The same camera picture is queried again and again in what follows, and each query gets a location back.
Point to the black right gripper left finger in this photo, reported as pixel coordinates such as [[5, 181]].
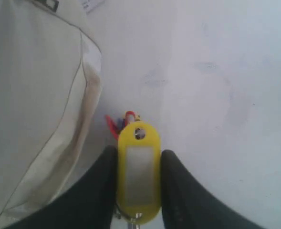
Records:
[[88, 204]]

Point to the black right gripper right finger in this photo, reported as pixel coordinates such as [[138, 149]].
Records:
[[186, 204]]

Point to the colourful key tag bunch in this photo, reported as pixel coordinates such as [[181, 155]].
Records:
[[138, 194]]

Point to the cream fabric duffel bag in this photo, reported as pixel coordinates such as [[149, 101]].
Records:
[[49, 90]]

